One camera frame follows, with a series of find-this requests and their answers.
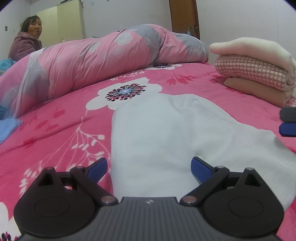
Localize white shirt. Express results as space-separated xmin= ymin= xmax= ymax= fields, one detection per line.
xmin=111 ymin=93 xmax=295 ymax=209

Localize beige folded garment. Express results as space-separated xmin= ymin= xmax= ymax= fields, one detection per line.
xmin=224 ymin=77 xmax=295 ymax=108

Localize cream folded fleece garment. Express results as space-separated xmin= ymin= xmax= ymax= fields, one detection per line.
xmin=209 ymin=37 xmax=295 ymax=78

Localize pink floral bed blanket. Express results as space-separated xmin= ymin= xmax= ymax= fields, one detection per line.
xmin=1 ymin=63 xmax=295 ymax=240

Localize blue cloth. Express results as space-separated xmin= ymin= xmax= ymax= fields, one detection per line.
xmin=0 ymin=118 xmax=23 ymax=144

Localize pink grey rolled duvet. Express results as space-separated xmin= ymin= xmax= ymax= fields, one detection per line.
xmin=1 ymin=24 xmax=209 ymax=119

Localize brown wooden door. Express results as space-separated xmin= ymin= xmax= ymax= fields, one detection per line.
xmin=169 ymin=0 xmax=200 ymax=39

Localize teal blue blanket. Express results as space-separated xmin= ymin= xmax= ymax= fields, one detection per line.
xmin=0 ymin=58 xmax=16 ymax=76

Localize person in purple jacket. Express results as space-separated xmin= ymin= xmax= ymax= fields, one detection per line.
xmin=8 ymin=15 xmax=43 ymax=62

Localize yellow green wardrobe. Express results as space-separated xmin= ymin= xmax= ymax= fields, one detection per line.
xmin=36 ymin=0 xmax=86 ymax=47

